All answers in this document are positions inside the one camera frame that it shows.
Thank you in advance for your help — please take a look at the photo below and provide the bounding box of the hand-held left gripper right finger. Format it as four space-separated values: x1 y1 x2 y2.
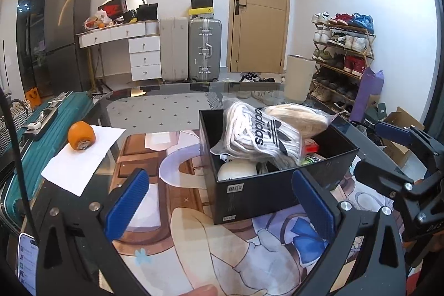
291 168 406 296

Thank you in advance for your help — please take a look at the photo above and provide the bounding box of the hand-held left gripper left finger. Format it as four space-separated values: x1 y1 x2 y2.
36 168 150 296

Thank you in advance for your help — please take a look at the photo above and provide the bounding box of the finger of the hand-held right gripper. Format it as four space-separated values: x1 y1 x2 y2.
354 160 434 200
364 121 438 166

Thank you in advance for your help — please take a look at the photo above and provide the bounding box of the green white packet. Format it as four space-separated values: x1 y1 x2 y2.
301 153 325 165

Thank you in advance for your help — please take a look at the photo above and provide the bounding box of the black cardboard box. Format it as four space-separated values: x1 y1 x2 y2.
199 109 359 225

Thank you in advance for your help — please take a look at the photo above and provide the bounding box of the bag of round white shoelaces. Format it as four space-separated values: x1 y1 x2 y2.
210 100 307 166

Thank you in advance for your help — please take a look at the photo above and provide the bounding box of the person's left hand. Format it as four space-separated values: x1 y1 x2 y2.
180 284 219 296

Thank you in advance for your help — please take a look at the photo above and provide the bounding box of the open cardboard box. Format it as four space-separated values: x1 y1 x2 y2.
380 107 425 168

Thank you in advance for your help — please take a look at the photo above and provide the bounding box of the purple bag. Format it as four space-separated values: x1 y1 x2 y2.
350 67 385 123

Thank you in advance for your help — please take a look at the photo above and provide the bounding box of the white paper sheet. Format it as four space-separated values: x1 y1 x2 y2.
42 124 127 196

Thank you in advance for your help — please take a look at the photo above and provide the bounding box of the printed desk mat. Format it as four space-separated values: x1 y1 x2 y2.
113 128 413 296

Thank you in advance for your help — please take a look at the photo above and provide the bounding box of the orange fruit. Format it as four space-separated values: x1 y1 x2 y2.
67 121 96 151

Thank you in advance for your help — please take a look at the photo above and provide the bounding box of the metal shoe rack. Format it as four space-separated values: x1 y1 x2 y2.
309 13 377 114

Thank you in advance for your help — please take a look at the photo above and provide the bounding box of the wooden shoe rack with shoes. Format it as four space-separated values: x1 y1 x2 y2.
310 12 375 113

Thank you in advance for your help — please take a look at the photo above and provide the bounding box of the white cylindrical bin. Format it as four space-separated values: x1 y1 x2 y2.
285 54 317 103

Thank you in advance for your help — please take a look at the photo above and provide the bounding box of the teal suitcase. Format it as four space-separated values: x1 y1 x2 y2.
0 91 103 237

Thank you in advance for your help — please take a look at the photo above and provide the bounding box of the smartphone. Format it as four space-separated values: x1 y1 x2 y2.
17 233 40 296

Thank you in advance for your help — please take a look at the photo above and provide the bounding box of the white woven basket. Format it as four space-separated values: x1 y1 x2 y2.
0 101 32 153

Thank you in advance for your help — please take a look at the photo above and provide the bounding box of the small orange paper bag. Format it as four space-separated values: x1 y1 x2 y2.
25 88 41 109

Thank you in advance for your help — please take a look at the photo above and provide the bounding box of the white desk with drawers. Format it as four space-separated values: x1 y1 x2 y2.
75 20 163 90

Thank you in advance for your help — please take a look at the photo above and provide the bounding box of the beige suitcase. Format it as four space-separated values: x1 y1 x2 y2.
160 17 190 82

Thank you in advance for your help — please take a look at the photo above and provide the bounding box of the silver suitcase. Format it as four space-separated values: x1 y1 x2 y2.
188 18 223 82

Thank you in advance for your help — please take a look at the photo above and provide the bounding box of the grey refrigerator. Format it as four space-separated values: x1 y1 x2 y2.
44 0 92 93

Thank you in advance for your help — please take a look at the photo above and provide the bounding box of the plastic bag of fruit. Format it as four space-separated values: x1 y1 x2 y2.
84 10 113 30

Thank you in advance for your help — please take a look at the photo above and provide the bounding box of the tan wooden door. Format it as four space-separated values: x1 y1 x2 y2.
227 0 290 74

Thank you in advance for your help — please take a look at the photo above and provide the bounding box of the black bag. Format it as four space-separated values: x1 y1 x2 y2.
136 4 159 21

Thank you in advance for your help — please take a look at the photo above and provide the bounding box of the red black box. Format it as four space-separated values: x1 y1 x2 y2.
98 0 127 19

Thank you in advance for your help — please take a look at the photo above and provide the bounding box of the yellow box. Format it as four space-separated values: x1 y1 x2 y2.
189 8 214 19

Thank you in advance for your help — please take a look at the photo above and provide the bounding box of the dark glass cabinet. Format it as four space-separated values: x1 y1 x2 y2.
16 0 75 99

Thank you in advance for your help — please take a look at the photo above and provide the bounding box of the black cable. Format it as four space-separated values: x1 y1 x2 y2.
0 88 39 237

